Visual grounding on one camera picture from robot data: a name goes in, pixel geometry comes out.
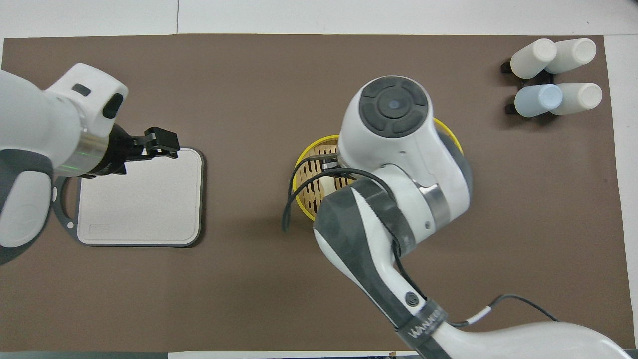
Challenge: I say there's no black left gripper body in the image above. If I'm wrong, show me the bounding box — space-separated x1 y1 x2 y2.
80 124 153 179

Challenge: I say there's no cream steamed bun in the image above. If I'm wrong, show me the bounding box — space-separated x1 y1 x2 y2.
321 177 352 200

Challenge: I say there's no yellow rimmed bamboo steamer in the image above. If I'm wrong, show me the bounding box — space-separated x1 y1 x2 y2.
294 117 465 223

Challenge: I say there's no grey cutting board black rim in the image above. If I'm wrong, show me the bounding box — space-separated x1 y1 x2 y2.
52 146 206 248

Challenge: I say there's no brown table mat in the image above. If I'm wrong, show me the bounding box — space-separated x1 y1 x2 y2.
0 33 630 353

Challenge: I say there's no black cup rack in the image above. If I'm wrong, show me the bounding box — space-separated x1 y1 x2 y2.
501 59 556 115

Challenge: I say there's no light blue plastic cup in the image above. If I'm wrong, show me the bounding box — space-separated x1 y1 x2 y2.
514 84 564 118

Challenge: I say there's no cream plastic cup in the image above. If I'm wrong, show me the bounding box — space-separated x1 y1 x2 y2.
551 83 603 116
510 39 558 79
546 38 597 74

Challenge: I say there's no black velcro cable strap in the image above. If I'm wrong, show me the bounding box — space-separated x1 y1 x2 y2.
395 298 450 351

